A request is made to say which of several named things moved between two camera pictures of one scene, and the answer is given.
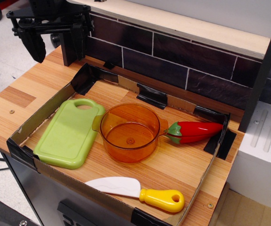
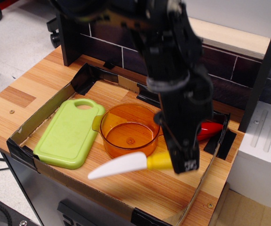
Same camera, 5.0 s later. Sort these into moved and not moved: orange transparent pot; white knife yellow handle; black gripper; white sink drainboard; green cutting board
Moved: white knife yellow handle; black gripper
Not moved: white sink drainboard; orange transparent pot; green cutting board
